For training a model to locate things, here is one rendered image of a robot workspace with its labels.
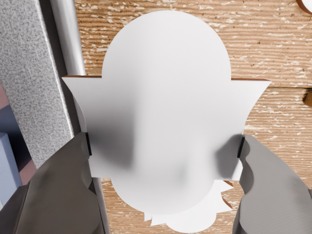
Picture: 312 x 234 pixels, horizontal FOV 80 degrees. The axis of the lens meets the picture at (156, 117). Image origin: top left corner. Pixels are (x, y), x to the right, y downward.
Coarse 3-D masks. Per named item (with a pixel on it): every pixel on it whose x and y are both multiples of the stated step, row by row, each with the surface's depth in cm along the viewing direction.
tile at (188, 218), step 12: (216, 180) 24; (216, 192) 25; (204, 204) 26; (216, 204) 26; (228, 204) 27; (156, 216) 28; (168, 216) 27; (180, 216) 27; (192, 216) 27; (204, 216) 27; (180, 228) 29; (192, 228) 29; (204, 228) 29
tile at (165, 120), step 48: (144, 48) 10; (192, 48) 10; (96, 96) 11; (144, 96) 11; (192, 96) 11; (240, 96) 11; (96, 144) 13; (144, 144) 13; (192, 144) 13; (144, 192) 14; (192, 192) 14
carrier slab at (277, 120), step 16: (272, 96) 24; (288, 96) 24; (304, 96) 24; (256, 112) 25; (272, 112) 25; (288, 112) 25; (304, 112) 25; (256, 128) 26; (272, 128) 26; (288, 128) 26; (304, 128) 26; (272, 144) 27; (288, 144) 27; (304, 144) 27; (288, 160) 28; (304, 160) 28; (304, 176) 30; (112, 192) 32; (224, 192) 32; (240, 192) 32; (112, 208) 34; (128, 208) 34; (112, 224) 36; (128, 224) 36; (144, 224) 36; (160, 224) 36; (224, 224) 36
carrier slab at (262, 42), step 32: (96, 0) 19; (128, 0) 19; (160, 0) 19; (192, 0) 19; (224, 0) 19; (256, 0) 19; (288, 0) 19; (96, 32) 21; (224, 32) 21; (256, 32) 20; (288, 32) 20; (96, 64) 22; (256, 64) 22; (288, 64) 22
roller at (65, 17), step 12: (60, 0) 21; (72, 0) 21; (60, 12) 21; (72, 12) 22; (60, 24) 22; (72, 24) 22; (60, 36) 23; (72, 36) 23; (72, 48) 23; (72, 60) 24; (72, 72) 25; (84, 72) 25; (96, 180) 33; (96, 192) 36; (108, 228) 40
